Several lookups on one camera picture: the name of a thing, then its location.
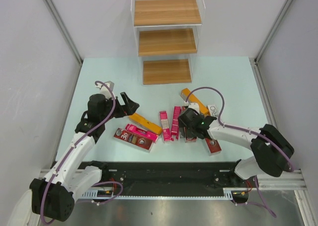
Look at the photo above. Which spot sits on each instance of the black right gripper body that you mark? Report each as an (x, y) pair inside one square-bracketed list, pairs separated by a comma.
[(190, 132)]

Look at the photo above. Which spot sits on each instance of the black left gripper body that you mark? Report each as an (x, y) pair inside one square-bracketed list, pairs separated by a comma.
[(119, 111)]

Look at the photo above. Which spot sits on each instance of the red foil toothpaste box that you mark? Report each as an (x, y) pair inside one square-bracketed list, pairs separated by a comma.
[(186, 121)]

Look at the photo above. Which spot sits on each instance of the red 3D toothpaste box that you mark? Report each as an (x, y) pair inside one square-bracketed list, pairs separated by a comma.
[(133, 140)]

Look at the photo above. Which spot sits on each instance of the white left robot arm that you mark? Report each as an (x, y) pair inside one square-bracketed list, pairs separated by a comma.
[(54, 196)]

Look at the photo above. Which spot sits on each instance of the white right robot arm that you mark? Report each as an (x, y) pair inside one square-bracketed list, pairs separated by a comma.
[(271, 151)]

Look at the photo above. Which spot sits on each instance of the acrylic three-tier wooden shelf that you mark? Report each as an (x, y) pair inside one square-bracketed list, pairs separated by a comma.
[(167, 35)]

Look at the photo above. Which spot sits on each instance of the pink toothpaste box right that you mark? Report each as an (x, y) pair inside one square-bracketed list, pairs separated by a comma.
[(175, 125)]

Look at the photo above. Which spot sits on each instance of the orange toothpaste box left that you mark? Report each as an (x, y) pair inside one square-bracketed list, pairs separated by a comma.
[(145, 123)]

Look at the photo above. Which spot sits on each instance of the orange toothpaste box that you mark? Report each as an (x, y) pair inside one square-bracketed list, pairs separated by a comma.
[(193, 99), (145, 123)]

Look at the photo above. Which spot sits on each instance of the pink toothpaste box middle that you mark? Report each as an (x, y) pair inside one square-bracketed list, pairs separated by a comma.
[(165, 126)]

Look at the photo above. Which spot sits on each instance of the orange toothpaste box right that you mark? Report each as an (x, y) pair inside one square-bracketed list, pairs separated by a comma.
[(193, 99)]

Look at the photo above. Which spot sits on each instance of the pink Be You toothpaste box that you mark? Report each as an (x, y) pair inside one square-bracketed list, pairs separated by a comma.
[(142, 133)]

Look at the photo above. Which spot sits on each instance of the silver gold R.O toothpaste box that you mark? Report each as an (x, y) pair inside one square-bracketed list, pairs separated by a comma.
[(213, 111)]

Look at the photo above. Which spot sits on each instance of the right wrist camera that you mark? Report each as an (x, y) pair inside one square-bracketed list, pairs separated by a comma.
[(193, 106)]

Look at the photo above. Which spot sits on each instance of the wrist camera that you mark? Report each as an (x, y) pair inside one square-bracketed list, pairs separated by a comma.
[(106, 89), (193, 106)]

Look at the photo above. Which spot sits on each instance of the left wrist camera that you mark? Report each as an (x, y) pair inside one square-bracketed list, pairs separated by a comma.
[(106, 89)]

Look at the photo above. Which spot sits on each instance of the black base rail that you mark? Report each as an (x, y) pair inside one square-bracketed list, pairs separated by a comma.
[(159, 176)]

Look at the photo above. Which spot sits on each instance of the white cable duct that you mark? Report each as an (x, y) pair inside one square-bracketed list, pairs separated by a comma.
[(102, 194)]

